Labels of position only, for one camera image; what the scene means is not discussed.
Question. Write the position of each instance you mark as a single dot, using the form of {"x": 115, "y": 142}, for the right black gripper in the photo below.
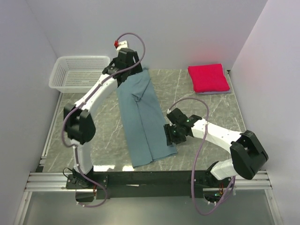
{"x": 170, "y": 138}

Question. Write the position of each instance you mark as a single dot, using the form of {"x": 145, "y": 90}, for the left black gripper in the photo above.
{"x": 136, "y": 70}

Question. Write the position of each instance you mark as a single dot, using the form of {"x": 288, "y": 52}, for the blue-grey t shirt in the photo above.
{"x": 143, "y": 120}

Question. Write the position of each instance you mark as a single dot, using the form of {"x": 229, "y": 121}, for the black base crossbar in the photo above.
{"x": 146, "y": 184}

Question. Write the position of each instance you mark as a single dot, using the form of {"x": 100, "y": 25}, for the white perforated plastic basket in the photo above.
{"x": 77, "y": 74}

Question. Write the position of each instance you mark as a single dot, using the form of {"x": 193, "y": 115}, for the folded red t shirt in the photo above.
{"x": 208, "y": 78}

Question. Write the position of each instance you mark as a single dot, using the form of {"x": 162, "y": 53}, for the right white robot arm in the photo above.
{"x": 247, "y": 153}

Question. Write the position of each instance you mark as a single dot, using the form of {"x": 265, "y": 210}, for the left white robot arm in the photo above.
{"x": 78, "y": 124}

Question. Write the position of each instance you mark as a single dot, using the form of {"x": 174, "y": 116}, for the aluminium frame rail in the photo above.
{"x": 56, "y": 182}

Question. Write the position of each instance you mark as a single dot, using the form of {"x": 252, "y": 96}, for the folded lavender t shirt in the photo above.
{"x": 213, "y": 92}

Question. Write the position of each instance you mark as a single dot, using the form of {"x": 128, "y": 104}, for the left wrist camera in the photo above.
{"x": 120, "y": 44}

